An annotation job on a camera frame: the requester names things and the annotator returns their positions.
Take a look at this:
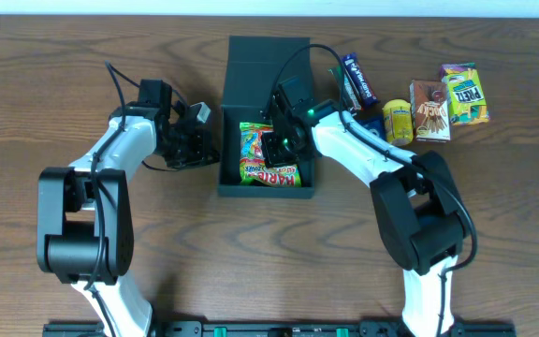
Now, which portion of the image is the blue Oreo cookie pack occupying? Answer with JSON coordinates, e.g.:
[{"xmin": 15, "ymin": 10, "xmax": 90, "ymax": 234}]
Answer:
[{"xmin": 357, "ymin": 116, "xmax": 386, "ymax": 140}]

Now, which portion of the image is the small yellow can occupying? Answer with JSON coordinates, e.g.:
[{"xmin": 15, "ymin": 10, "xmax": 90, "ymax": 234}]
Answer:
[{"xmin": 383, "ymin": 99, "xmax": 414, "ymax": 147}]

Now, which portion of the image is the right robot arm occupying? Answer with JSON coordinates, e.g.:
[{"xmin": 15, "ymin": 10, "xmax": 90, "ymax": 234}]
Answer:
[{"xmin": 262, "ymin": 77, "xmax": 477, "ymax": 336}]

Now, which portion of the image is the green Pretz box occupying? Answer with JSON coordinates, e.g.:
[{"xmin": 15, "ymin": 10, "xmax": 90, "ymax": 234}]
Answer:
[{"xmin": 439, "ymin": 63, "xmax": 490, "ymax": 125}]

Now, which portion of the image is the green chocolate bar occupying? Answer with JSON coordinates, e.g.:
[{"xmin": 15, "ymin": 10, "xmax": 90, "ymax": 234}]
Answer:
[{"xmin": 328, "ymin": 66, "xmax": 363, "ymax": 113}]

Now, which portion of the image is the purple Dairy Milk bar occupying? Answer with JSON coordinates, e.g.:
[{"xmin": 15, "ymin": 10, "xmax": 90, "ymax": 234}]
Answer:
[{"xmin": 342, "ymin": 52, "xmax": 379, "ymax": 108}]

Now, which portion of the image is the brown Pocky box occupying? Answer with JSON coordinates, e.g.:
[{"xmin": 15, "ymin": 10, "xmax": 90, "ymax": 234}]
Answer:
[{"xmin": 410, "ymin": 80, "xmax": 451, "ymax": 142}]

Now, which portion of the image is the dark green gift box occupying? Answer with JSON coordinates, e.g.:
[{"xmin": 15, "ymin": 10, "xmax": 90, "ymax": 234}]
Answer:
[{"xmin": 218, "ymin": 36, "xmax": 314, "ymax": 199}]

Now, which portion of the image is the Haribo gummy candy bag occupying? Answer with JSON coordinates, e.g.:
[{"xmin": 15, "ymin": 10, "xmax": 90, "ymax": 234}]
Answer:
[{"xmin": 240, "ymin": 122, "xmax": 301, "ymax": 187}]

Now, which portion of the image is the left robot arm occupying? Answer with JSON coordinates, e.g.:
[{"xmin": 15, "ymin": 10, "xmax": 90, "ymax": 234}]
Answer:
[{"xmin": 36, "ymin": 80, "xmax": 219, "ymax": 336}]

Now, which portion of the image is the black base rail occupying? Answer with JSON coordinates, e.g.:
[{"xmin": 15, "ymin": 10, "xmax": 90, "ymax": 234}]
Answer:
[{"xmin": 42, "ymin": 320, "xmax": 517, "ymax": 337}]

